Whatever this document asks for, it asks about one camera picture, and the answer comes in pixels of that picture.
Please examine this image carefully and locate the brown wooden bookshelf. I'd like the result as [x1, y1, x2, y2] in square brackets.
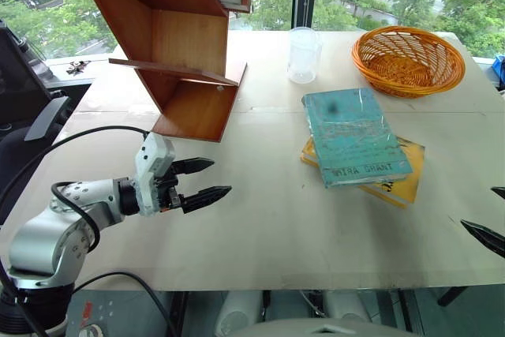
[72, 0, 254, 144]

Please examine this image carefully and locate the black table leg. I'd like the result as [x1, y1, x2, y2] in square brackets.
[437, 285, 471, 307]

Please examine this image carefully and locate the blue box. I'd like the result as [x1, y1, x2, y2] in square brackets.
[492, 54, 505, 92]

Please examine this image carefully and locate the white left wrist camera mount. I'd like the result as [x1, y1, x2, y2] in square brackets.
[133, 132, 177, 218]

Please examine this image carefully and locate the teal paperback book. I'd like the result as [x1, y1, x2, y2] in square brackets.
[301, 87, 414, 189]

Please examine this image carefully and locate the orange wicker basket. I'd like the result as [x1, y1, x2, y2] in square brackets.
[350, 25, 467, 99]

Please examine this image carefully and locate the white cylindrical post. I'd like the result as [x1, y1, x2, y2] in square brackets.
[322, 290, 372, 323]
[218, 290, 264, 337]

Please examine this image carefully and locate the black office chair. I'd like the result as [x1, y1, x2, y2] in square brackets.
[0, 19, 94, 226]

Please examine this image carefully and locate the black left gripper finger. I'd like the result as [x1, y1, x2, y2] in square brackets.
[181, 185, 233, 215]
[172, 157, 216, 177]

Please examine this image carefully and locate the yellow book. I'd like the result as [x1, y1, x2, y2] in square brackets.
[300, 135, 427, 210]

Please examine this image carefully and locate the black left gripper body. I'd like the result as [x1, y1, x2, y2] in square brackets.
[155, 162, 186, 215]

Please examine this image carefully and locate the bunch of keys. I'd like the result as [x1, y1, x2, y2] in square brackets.
[65, 59, 92, 77]

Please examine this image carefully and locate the clear plastic cup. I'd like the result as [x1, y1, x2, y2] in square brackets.
[286, 26, 323, 84]

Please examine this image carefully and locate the black cable under table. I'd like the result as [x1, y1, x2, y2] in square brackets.
[73, 271, 179, 337]

